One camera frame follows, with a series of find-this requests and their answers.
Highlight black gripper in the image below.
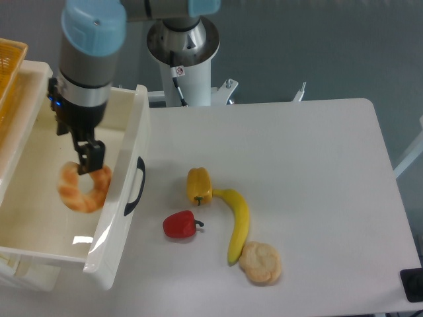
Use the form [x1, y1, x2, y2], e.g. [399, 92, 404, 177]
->
[47, 77, 108, 174]

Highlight golden ring donut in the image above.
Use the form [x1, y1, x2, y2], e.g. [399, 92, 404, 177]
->
[57, 162, 112, 213]

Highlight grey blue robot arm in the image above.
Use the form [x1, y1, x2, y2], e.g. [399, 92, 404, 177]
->
[48, 1, 221, 174]

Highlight white drawer cabinet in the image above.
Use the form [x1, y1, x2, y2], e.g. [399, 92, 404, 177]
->
[1, 61, 60, 291]

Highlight white open upper drawer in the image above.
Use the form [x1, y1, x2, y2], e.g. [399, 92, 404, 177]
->
[1, 85, 151, 290]

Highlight yellow woven basket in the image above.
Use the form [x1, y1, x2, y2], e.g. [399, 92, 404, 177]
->
[0, 38, 29, 125]

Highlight yellow bell pepper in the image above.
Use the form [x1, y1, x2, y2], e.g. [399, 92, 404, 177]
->
[186, 167, 213, 206]

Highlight red bell pepper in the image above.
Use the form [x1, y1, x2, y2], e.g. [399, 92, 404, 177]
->
[163, 210, 204, 238]

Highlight yellow banana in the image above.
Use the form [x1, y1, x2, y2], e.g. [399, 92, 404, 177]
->
[213, 189, 250, 265]

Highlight pale round donut bun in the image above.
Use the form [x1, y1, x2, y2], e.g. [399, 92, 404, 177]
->
[239, 241, 282, 285]

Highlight black device at edge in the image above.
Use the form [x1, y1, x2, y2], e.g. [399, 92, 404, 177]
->
[400, 268, 423, 302]

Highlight black drawer handle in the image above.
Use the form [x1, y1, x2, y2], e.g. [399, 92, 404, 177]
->
[124, 157, 146, 217]

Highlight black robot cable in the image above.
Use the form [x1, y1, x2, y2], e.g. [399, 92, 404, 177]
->
[169, 50, 189, 107]

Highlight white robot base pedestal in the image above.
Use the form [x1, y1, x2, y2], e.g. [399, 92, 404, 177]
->
[147, 17, 239, 107]

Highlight white table frame bracket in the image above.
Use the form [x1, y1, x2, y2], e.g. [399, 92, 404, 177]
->
[393, 117, 423, 179]

